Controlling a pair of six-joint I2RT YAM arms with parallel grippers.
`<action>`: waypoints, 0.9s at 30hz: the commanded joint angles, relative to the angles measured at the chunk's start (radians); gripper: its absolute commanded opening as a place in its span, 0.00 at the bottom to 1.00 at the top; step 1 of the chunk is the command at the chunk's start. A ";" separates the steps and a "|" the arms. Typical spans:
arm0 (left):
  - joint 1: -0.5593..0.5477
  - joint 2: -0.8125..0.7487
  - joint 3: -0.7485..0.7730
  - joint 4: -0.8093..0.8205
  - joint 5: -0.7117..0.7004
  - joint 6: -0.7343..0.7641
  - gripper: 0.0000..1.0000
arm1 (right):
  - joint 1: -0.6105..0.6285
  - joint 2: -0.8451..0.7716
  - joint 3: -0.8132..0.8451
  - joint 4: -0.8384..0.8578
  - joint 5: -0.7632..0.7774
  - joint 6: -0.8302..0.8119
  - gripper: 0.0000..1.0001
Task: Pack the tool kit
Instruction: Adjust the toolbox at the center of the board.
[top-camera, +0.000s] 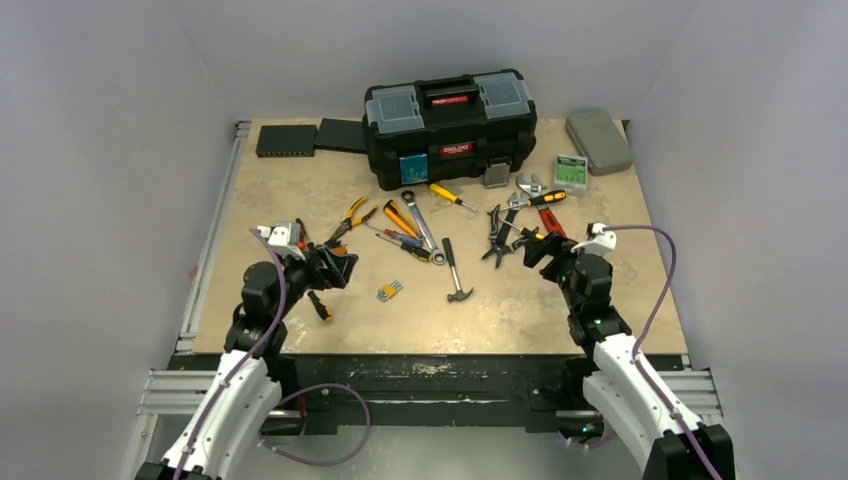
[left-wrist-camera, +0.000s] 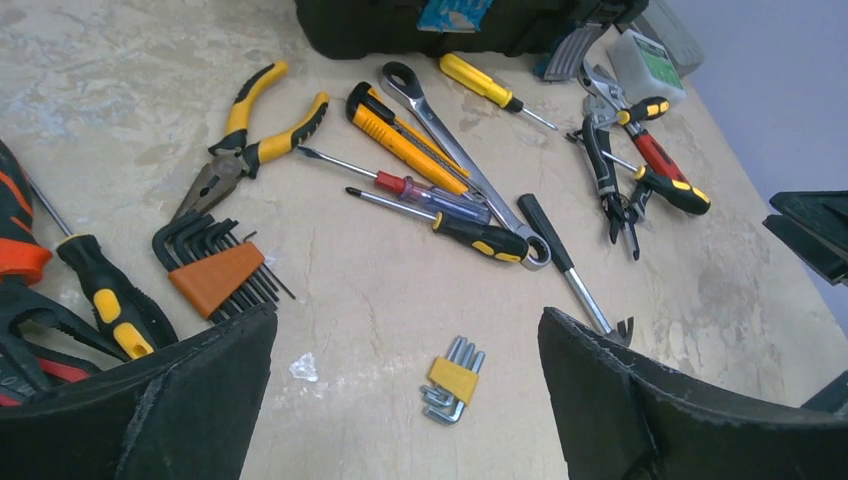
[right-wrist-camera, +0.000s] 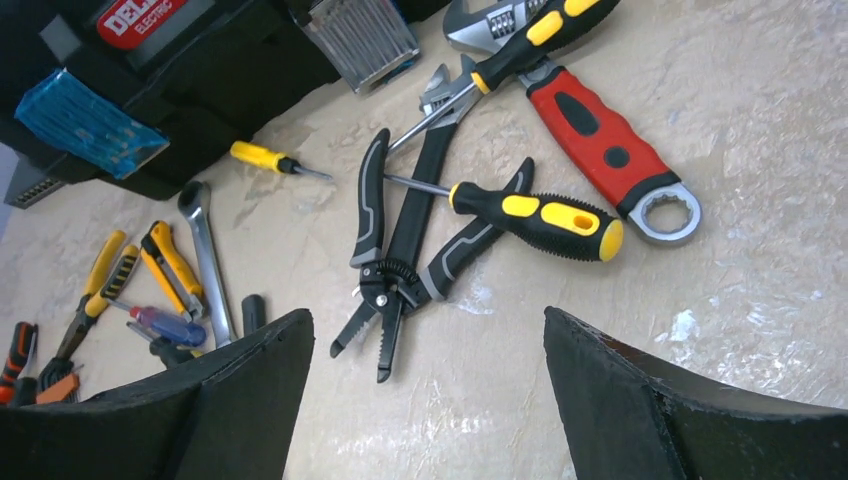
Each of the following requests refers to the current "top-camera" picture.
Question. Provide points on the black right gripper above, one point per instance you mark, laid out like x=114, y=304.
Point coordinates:
x=548, y=249

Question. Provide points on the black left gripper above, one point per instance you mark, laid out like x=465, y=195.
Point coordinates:
x=340, y=265

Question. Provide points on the black plastic toolbox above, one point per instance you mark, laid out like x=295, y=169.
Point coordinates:
x=466, y=126

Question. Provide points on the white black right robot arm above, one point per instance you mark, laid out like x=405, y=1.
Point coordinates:
x=663, y=435

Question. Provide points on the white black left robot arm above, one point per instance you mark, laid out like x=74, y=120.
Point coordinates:
x=244, y=390

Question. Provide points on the yellow black pliers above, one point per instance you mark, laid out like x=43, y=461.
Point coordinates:
x=350, y=221

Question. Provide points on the black multi pliers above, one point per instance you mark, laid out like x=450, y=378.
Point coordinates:
x=499, y=231

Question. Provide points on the black yellow long screwdriver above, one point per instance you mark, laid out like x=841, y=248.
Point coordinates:
x=540, y=201

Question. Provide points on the short black yellow screwdriver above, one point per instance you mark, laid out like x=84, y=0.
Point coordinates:
x=322, y=310

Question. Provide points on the red blue small screwdriver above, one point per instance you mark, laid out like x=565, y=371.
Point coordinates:
x=402, y=237

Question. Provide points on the orange utility knife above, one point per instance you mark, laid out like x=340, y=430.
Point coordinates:
x=403, y=221

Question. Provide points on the green white bit box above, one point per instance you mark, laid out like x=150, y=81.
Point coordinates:
x=570, y=173

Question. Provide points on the black yellow phillips screwdriver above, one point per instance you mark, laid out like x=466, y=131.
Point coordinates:
x=418, y=252

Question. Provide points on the steel claw hammer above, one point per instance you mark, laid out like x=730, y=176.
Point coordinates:
x=460, y=293

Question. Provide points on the silver ratchet wrench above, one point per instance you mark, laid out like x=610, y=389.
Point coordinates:
x=437, y=254

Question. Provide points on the grey plastic case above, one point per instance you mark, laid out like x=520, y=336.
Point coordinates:
x=597, y=138

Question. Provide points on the black flat box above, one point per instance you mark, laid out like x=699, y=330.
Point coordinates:
x=340, y=135

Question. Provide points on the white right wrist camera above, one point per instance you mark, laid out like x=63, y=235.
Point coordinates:
x=599, y=241

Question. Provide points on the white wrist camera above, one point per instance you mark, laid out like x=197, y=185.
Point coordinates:
x=599, y=241
x=286, y=239

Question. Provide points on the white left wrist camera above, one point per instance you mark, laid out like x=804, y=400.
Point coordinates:
x=286, y=239

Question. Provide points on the red handled adjustable wrench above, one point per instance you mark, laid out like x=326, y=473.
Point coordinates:
x=534, y=187

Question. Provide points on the yellow handled screwdriver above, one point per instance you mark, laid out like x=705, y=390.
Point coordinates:
x=449, y=196

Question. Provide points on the black network switch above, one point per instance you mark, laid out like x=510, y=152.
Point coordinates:
x=276, y=141

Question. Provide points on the aluminium frame rail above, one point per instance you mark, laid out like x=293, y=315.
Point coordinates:
x=189, y=326

